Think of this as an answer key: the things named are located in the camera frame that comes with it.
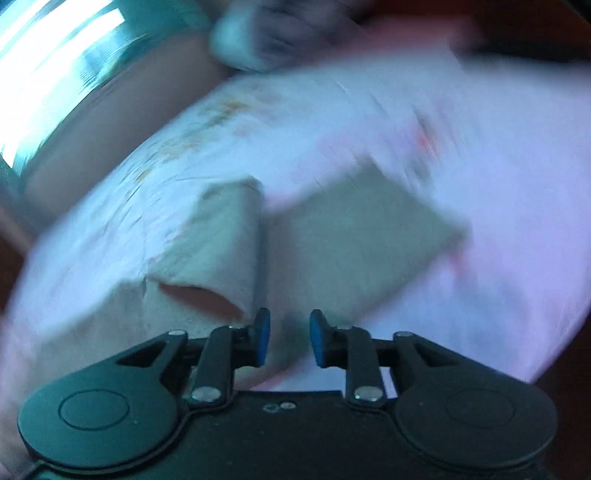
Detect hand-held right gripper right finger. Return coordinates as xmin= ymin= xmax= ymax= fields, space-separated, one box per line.
xmin=309 ymin=309 xmax=463 ymax=409

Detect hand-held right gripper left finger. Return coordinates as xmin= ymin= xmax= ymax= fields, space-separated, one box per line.
xmin=115 ymin=308 xmax=271 ymax=410

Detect beige pants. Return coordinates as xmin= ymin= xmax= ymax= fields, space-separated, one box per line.
xmin=139 ymin=159 xmax=469 ymax=370

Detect pink floral bed sheet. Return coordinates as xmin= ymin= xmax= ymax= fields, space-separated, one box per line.
xmin=0 ymin=9 xmax=591 ymax=462

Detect grey window sill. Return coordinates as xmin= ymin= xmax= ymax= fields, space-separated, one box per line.
xmin=9 ymin=18 xmax=144 ymax=185

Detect bright window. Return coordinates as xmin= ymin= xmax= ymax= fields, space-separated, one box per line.
xmin=0 ymin=0 xmax=127 ymax=162

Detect dark wooden headboard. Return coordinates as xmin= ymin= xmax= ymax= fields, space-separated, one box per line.
xmin=450 ymin=0 xmax=591 ymax=63

